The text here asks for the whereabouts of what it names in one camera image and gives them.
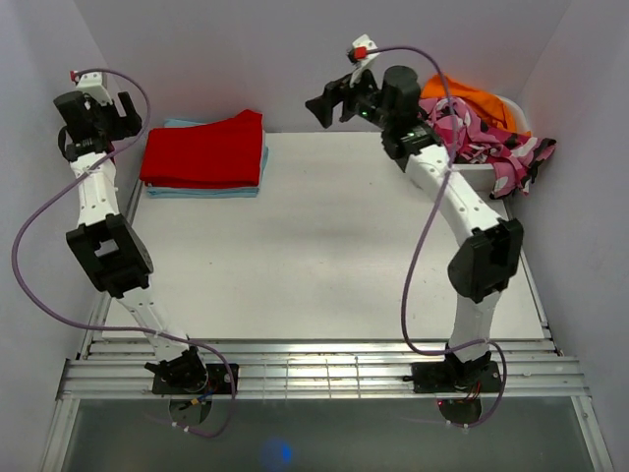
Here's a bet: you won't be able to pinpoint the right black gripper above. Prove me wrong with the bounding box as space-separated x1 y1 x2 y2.
304 62 392 132

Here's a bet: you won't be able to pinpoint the red trousers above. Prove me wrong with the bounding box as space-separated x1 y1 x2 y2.
139 109 265 190

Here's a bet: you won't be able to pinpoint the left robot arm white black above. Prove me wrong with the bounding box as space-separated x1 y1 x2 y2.
53 91 208 393

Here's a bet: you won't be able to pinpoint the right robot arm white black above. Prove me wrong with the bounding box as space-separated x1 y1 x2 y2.
305 66 524 393

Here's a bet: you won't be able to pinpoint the folded light blue trousers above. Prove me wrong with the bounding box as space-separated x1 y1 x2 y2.
144 117 270 200

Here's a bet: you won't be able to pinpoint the pink camouflage trousers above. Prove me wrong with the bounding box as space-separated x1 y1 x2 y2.
420 97 556 199

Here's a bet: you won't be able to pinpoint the orange garment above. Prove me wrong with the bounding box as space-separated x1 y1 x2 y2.
419 75 531 143

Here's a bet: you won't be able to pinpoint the white plastic basket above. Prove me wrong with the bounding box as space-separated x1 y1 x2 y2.
410 93 534 192

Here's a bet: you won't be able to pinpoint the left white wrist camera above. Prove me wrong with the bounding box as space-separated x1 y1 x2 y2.
70 71 113 106

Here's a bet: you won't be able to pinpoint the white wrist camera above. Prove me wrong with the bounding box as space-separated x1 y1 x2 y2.
347 34 378 87
70 71 113 106

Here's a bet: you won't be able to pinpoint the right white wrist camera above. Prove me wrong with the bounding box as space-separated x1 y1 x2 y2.
347 34 378 87

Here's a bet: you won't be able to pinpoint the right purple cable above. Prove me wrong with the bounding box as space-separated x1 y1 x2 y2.
363 45 508 430

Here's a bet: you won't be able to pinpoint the purple cable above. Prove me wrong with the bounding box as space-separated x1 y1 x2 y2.
363 45 508 430
10 68 239 440

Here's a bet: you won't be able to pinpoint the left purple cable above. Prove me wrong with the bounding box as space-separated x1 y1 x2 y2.
10 68 239 440

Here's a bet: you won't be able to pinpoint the aluminium rail frame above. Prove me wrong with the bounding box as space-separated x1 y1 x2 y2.
40 136 615 472

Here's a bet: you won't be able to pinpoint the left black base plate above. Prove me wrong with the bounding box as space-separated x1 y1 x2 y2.
150 363 240 396

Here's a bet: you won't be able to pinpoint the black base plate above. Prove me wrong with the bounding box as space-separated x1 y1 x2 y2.
150 363 240 396
402 360 502 394

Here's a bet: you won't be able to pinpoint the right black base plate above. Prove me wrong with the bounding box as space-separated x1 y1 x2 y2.
402 360 502 394

